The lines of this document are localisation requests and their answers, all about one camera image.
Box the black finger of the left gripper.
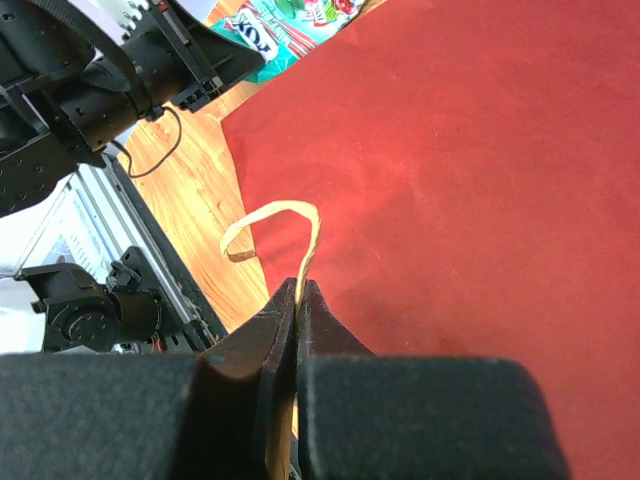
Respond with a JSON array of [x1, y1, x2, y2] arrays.
[[170, 1, 265, 93]]

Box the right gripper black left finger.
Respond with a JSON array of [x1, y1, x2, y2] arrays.
[[1, 280, 295, 479]]

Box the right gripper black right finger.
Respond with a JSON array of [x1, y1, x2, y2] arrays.
[[297, 281, 570, 479]]

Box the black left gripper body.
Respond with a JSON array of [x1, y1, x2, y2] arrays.
[[117, 1, 223, 113]]

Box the teal Fox's candy bag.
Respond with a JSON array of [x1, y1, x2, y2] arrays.
[[212, 0, 364, 84]]

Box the red brown paper bag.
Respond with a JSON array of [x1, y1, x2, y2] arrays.
[[222, 1, 639, 479]]

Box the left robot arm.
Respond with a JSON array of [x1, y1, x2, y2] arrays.
[[1, 1, 264, 216]]

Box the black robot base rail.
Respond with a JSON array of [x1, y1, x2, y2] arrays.
[[11, 154, 227, 354]]

